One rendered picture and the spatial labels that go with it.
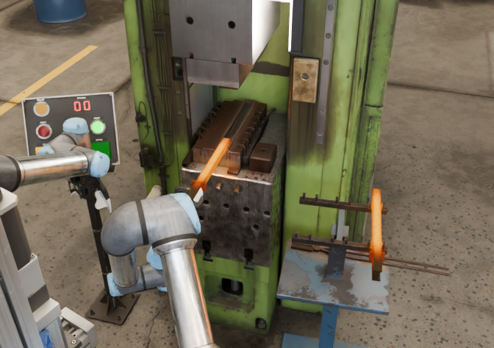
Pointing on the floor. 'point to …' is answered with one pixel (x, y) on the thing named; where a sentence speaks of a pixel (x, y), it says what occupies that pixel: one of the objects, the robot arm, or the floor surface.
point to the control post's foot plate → (126, 303)
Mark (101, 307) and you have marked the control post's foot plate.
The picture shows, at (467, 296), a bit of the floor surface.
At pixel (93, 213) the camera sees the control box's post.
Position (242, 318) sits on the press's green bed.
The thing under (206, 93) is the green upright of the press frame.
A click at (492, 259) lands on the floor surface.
